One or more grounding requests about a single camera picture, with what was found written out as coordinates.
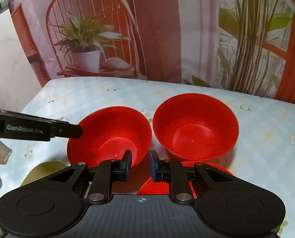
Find red bowl front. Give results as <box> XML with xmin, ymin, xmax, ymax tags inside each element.
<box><xmin>137</xmin><ymin>161</ymin><xmax>232</xmax><ymax>195</ymax></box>

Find red bowl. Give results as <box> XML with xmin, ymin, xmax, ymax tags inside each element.
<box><xmin>67</xmin><ymin>106</ymin><xmax>152</xmax><ymax>167</ymax></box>
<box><xmin>152</xmin><ymin>93</ymin><xmax>239</xmax><ymax>161</ymax></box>
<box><xmin>137</xmin><ymin>161</ymin><xmax>232</xmax><ymax>195</ymax></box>

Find green square plate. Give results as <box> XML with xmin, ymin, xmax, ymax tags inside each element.
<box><xmin>20</xmin><ymin>161</ymin><xmax>67</xmax><ymax>186</ymax></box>

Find printed room backdrop cloth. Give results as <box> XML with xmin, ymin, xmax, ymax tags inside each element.
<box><xmin>7</xmin><ymin>0</ymin><xmax>295</xmax><ymax>104</ymax></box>

